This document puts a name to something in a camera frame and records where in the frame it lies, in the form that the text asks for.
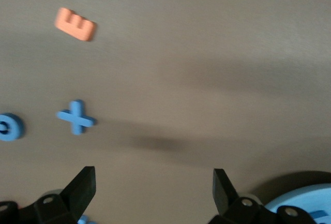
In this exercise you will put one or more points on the blue foam letter m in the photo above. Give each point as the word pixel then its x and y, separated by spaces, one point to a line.
pixel 84 220

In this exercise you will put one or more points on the blue foam letter e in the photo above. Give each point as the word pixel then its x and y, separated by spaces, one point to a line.
pixel 16 128

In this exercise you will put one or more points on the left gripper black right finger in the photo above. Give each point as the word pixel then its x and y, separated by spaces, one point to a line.
pixel 227 200

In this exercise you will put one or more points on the blue plate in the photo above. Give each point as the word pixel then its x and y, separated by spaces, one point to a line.
pixel 297 195

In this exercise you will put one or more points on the orange foam letter E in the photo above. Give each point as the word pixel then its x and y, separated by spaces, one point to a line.
pixel 64 23

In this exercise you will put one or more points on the blue foam letter x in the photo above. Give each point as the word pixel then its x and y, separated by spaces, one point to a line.
pixel 76 118

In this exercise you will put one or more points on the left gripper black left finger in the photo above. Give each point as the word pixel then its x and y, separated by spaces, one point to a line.
pixel 75 198

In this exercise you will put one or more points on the blue foam letter a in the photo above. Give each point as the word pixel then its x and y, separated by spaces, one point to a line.
pixel 318 213

